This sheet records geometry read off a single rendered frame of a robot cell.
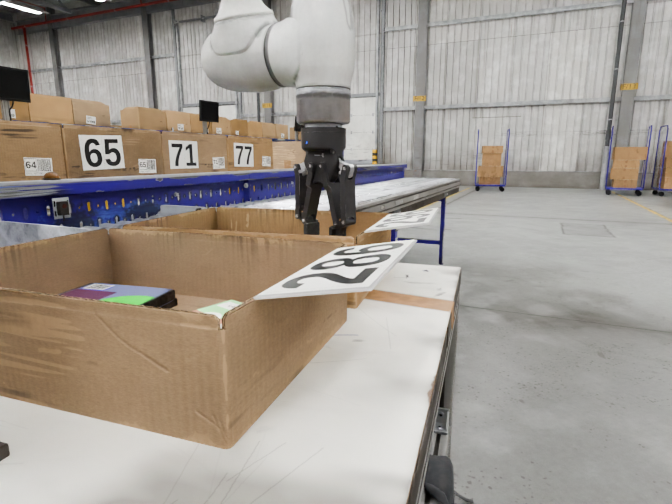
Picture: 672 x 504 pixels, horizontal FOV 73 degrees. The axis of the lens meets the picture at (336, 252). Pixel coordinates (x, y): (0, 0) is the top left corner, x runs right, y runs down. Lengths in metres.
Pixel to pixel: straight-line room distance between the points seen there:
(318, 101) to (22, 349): 0.51
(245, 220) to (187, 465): 0.68
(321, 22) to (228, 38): 0.17
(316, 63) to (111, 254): 0.42
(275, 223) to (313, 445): 0.65
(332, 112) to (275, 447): 0.53
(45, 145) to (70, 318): 1.21
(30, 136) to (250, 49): 0.89
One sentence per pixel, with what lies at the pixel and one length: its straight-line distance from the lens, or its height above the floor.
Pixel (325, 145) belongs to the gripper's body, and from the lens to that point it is 0.74.
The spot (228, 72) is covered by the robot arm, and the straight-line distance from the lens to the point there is 0.85.
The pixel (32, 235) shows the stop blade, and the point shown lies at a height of 0.78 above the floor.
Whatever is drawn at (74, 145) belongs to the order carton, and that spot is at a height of 0.99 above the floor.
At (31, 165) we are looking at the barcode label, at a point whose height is 0.93.
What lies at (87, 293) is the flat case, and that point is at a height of 0.78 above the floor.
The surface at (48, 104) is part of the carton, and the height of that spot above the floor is 1.61.
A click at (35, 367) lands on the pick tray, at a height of 0.79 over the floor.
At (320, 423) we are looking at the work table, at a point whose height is 0.75.
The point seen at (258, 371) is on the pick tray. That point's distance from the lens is 0.37.
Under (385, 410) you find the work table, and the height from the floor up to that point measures 0.75.
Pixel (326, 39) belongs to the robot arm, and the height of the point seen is 1.13.
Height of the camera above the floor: 0.95
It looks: 12 degrees down
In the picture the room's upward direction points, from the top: straight up
